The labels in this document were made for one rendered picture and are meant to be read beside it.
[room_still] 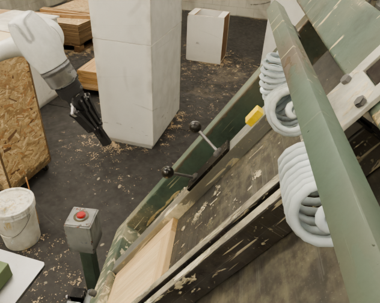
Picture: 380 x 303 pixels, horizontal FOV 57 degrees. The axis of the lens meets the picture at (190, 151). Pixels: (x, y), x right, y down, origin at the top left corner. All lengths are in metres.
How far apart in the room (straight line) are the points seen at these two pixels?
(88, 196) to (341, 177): 3.01
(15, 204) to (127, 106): 1.40
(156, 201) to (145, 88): 1.97
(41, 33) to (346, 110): 0.80
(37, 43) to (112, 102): 2.53
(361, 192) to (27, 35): 0.96
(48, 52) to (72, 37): 5.30
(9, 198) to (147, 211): 1.44
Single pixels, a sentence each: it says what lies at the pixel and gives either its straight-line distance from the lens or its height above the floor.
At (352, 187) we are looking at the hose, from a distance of 0.19.
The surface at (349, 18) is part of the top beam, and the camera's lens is 0.76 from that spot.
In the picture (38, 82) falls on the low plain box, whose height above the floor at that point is 0.33.
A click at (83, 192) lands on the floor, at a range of 3.22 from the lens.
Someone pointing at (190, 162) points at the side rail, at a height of 1.28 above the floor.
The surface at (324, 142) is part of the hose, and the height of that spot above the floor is 1.96.
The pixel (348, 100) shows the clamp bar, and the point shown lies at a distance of 0.54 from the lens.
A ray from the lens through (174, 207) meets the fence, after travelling 1.15.
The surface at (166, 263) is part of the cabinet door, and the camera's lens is 1.06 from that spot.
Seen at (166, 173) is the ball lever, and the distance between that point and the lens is 1.01.
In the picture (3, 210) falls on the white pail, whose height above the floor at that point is 0.38.
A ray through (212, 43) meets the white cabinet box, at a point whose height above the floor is 0.32.
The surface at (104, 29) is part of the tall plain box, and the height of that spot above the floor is 1.18.
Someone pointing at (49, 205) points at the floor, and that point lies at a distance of 3.17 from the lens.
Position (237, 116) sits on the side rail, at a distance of 1.21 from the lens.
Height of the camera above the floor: 2.07
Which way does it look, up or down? 35 degrees down
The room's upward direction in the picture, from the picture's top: 3 degrees clockwise
